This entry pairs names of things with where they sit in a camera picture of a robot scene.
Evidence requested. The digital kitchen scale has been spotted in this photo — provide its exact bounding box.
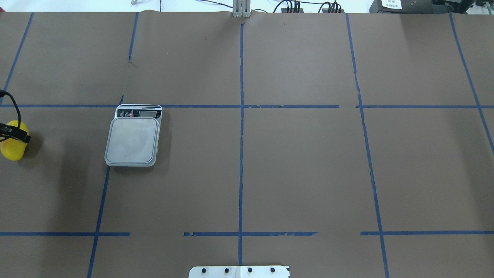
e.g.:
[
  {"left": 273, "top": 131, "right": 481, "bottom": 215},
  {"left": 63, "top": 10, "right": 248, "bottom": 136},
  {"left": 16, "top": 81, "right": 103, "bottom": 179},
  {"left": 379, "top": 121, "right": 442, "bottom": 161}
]
[{"left": 104, "top": 104, "right": 162, "bottom": 167}]

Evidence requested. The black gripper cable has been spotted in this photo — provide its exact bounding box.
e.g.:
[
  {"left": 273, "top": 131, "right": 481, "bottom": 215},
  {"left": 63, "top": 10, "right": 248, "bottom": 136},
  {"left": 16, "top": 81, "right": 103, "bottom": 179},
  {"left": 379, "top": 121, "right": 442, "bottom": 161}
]
[{"left": 0, "top": 90, "right": 22, "bottom": 130}]

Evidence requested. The black box device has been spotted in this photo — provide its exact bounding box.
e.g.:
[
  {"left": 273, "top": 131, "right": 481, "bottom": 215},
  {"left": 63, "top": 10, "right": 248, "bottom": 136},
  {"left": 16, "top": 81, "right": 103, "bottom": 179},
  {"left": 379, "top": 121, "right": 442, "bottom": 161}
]
[{"left": 369, "top": 0, "right": 448, "bottom": 14}]

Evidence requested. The yellow mango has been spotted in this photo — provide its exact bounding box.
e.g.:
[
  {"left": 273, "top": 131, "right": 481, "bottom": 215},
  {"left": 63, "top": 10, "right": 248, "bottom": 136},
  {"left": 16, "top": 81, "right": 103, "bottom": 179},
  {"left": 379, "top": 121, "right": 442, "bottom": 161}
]
[{"left": 0, "top": 120, "right": 30, "bottom": 161}]

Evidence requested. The aluminium frame post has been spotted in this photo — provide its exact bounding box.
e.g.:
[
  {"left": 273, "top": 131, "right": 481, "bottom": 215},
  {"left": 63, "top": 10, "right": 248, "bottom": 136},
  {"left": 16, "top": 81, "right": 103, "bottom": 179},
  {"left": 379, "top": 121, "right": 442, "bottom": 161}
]
[{"left": 232, "top": 0, "right": 252, "bottom": 18}]

